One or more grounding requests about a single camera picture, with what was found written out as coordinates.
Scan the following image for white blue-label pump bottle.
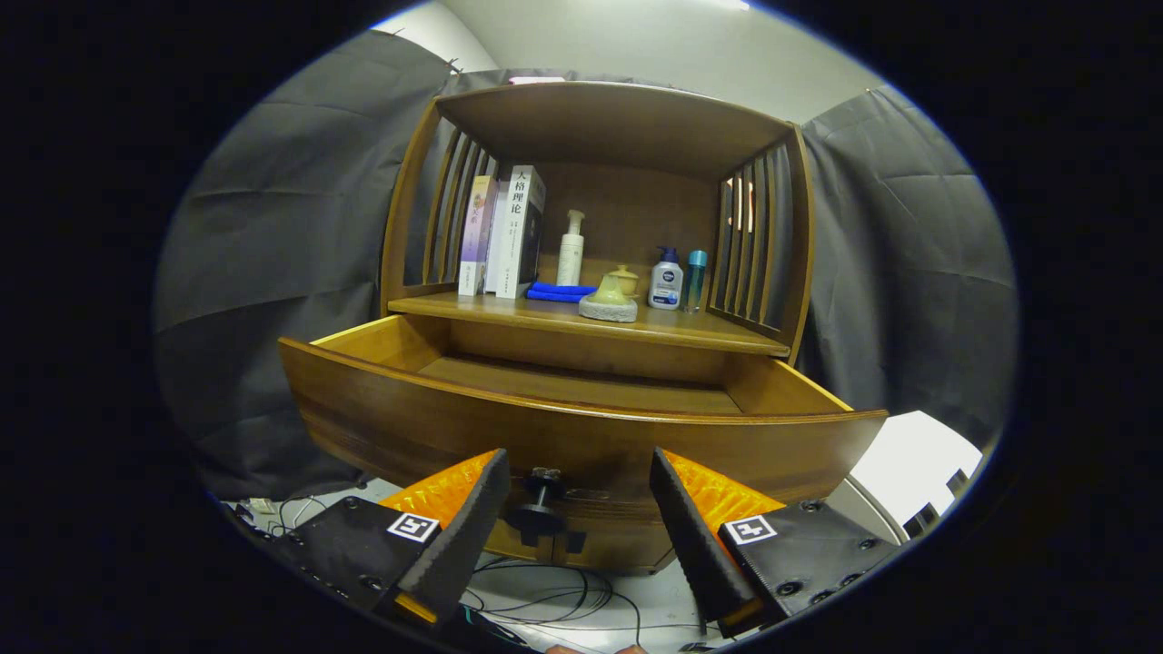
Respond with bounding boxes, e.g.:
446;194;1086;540
648;246;684;312

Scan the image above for wooden countertop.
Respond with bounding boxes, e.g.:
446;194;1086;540
388;289;791;358

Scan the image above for white book with portrait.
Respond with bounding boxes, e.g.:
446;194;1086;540
484;164;547;301

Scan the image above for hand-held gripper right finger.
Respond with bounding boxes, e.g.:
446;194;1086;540
649;447;900;639

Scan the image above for purple book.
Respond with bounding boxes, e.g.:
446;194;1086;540
457;174;499;297

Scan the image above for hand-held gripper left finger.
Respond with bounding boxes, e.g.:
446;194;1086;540
273;448;512;629

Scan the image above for white board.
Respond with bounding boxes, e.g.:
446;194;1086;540
850;411;988;539

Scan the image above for wooden drawer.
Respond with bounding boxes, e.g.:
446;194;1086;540
277;313;890;546

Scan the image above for wooden cabinet door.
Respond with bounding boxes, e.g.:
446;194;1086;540
486;534;557;566
554;522;678;575

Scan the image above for teal clear bottle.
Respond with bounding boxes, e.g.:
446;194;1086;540
683;250;708;314

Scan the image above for wooden cabinet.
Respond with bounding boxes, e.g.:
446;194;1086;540
277;80;890;575

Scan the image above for black floor cables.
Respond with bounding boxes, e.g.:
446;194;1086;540
459;556;648;650

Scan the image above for blue folded cloth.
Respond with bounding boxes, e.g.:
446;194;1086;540
525;282;599;304

